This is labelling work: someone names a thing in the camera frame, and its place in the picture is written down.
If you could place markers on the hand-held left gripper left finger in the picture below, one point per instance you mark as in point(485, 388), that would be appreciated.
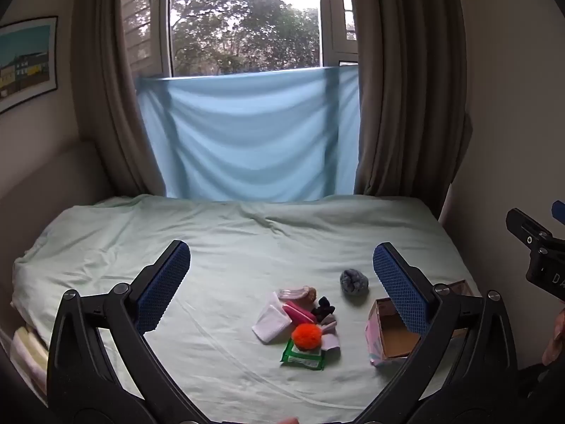
point(163, 287)

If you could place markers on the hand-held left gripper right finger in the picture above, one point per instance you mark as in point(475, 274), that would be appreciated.
point(399, 291)

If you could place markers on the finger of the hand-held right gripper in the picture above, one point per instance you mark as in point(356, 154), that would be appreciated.
point(559, 212)
point(525, 227)

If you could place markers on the cardboard box with pink print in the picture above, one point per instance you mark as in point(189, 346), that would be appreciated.
point(395, 340)

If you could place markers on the small pink cloth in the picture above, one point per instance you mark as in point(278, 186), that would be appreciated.
point(329, 327)

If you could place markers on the orange pompom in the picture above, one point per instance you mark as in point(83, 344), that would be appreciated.
point(307, 336)

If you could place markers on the pink and brown fluffy sock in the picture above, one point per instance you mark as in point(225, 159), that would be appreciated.
point(293, 293)

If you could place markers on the grey fluffy rolled sock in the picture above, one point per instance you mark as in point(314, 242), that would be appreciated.
point(354, 282)

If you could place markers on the pale green bed sheet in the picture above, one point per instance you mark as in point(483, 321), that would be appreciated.
point(220, 238)

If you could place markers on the stack of folded cloths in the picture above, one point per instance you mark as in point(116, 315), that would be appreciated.
point(28, 353)

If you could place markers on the light blue hanging cloth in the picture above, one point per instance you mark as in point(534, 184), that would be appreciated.
point(247, 141)

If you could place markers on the brown curtain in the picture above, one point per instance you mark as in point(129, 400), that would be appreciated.
point(106, 97)
point(410, 97)

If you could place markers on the window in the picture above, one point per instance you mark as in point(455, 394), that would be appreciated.
point(242, 17)

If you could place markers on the framed wall poster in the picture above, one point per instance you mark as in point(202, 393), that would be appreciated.
point(26, 62)

